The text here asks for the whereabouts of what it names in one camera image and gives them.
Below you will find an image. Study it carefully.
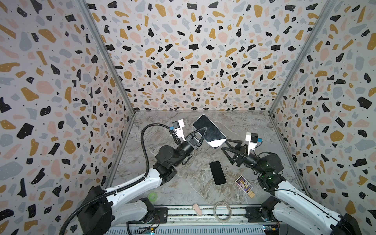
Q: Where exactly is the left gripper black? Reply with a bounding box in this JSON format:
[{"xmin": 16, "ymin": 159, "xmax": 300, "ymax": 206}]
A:
[{"xmin": 171, "ymin": 128, "xmax": 206, "ymax": 170}]

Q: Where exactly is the phone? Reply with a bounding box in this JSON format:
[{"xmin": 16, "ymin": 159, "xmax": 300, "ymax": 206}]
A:
[{"xmin": 193, "ymin": 115, "xmax": 227, "ymax": 149}]

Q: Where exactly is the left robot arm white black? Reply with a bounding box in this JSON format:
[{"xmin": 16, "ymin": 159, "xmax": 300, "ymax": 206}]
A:
[{"xmin": 59, "ymin": 127, "xmax": 208, "ymax": 235}]

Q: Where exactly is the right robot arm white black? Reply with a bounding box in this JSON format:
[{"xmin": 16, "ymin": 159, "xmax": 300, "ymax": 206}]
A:
[{"xmin": 221, "ymin": 140, "xmax": 361, "ymax": 235}]

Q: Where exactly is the black smartphone on table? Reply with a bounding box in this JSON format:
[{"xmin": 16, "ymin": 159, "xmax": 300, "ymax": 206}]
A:
[{"xmin": 209, "ymin": 161, "xmax": 227, "ymax": 186}]

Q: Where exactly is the colourful card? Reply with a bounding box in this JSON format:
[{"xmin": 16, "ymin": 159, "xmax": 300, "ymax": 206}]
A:
[{"xmin": 235, "ymin": 176, "xmax": 253, "ymax": 194}]

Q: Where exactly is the small wooden block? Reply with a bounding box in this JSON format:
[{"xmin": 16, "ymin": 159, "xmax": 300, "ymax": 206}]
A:
[{"xmin": 247, "ymin": 191, "xmax": 255, "ymax": 198}]

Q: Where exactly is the pink eraser block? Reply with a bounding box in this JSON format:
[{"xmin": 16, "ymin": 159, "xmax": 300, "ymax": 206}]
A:
[{"xmin": 192, "ymin": 203, "xmax": 203, "ymax": 216}]

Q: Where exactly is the green tape roll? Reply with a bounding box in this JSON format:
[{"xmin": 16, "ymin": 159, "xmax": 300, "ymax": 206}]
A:
[{"xmin": 147, "ymin": 192, "xmax": 158, "ymax": 203}]

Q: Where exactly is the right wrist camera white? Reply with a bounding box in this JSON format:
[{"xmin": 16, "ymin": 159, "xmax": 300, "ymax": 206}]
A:
[{"xmin": 245, "ymin": 132, "xmax": 262, "ymax": 155}]

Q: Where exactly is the coiled white cable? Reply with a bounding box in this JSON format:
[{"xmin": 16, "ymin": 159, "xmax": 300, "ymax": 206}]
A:
[{"xmin": 213, "ymin": 201, "xmax": 233, "ymax": 221}]

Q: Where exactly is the black corrugated cable hose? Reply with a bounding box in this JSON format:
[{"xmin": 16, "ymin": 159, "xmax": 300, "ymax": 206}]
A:
[{"xmin": 58, "ymin": 123, "xmax": 177, "ymax": 235}]

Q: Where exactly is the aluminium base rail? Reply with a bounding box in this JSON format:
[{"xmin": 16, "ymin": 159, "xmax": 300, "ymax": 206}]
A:
[{"xmin": 101, "ymin": 205, "xmax": 330, "ymax": 235}]

